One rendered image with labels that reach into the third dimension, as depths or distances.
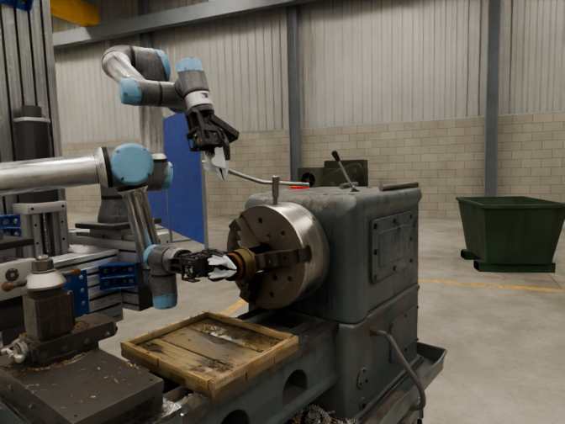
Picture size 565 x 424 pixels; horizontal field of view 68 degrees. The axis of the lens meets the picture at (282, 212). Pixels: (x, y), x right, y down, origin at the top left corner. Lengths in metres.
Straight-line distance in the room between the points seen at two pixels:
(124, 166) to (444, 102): 10.30
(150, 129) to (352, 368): 1.11
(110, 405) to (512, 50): 11.11
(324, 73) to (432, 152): 3.51
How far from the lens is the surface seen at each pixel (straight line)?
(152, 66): 1.69
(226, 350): 1.13
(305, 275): 1.17
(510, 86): 11.27
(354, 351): 1.38
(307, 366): 1.27
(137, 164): 1.24
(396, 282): 1.61
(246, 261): 1.15
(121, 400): 0.80
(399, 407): 1.54
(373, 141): 11.22
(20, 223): 1.62
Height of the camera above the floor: 1.34
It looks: 6 degrees down
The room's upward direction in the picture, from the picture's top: 2 degrees counter-clockwise
